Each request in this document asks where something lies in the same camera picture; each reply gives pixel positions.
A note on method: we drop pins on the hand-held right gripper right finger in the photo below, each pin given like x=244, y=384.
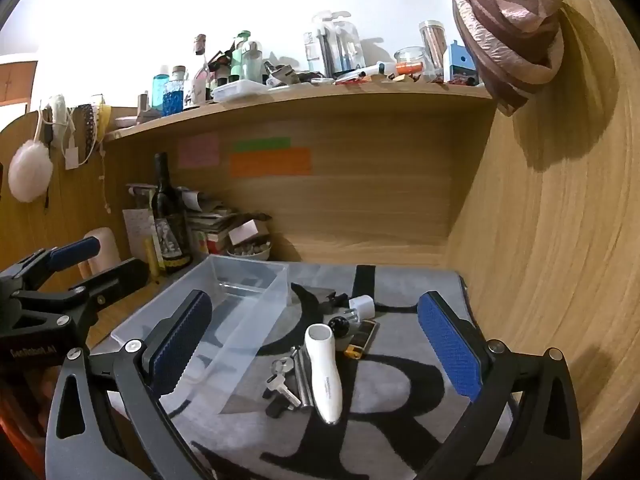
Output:
x=450, y=345

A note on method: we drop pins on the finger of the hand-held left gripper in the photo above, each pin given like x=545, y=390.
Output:
x=75, y=252
x=112, y=277

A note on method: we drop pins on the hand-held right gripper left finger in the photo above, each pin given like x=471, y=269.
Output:
x=182, y=340

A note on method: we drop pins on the clear plastic storage bin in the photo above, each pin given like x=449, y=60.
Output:
x=235, y=310

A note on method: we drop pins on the silver metal cylinder tool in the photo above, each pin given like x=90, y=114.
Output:
x=303, y=380

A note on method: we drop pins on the white electric trimmer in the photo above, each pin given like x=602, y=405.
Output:
x=322, y=375

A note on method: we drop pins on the white paper card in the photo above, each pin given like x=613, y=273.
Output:
x=136, y=225

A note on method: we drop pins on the dark wine bottle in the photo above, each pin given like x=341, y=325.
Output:
x=170, y=220

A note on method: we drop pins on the grey mat with black print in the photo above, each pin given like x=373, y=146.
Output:
x=390, y=410

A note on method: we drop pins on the black and yellow lighter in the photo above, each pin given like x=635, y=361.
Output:
x=361, y=340

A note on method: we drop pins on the white fluffy puff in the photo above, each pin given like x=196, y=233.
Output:
x=30, y=172

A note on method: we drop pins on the white hanging tag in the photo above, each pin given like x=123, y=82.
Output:
x=72, y=157

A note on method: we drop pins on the white charger plug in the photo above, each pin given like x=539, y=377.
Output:
x=361, y=308

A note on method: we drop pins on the bunch of silver keys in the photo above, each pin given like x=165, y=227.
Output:
x=282, y=377

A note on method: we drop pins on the stack of books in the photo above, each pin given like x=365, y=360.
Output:
x=210, y=227

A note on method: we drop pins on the bowl of small stones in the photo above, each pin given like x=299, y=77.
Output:
x=249, y=251

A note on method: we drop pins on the black ball knob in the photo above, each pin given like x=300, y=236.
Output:
x=340, y=326

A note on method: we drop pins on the small black clip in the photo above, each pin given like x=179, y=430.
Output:
x=334, y=300

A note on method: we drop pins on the small white box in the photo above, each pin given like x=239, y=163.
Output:
x=242, y=231

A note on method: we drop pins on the pink sticky note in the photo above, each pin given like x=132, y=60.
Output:
x=199, y=151

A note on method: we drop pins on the blue liquid bottle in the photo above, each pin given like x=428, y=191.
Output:
x=174, y=97

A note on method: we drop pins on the teal liquid bottle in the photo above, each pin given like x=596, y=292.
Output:
x=159, y=87

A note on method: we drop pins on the green sticky note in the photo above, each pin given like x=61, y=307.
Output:
x=262, y=144

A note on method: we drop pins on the white plastic box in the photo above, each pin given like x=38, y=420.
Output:
x=237, y=90

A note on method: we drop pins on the green cap bottle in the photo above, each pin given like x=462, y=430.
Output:
x=240, y=57

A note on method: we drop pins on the wooden shelf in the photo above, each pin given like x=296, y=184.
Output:
x=300, y=97

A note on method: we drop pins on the white and orange tube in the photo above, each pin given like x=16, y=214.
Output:
x=400, y=68

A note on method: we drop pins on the blue house-shaped box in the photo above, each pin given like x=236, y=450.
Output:
x=462, y=62

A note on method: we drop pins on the short glass jar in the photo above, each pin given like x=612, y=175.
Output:
x=411, y=57

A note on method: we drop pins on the tall jar of brown sticks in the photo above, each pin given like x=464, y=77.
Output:
x=432, y=47

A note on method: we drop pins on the pink hanging cloth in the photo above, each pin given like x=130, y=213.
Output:
x=505, y=35

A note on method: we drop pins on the clear blister pack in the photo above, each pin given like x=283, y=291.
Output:
x=332, y=45

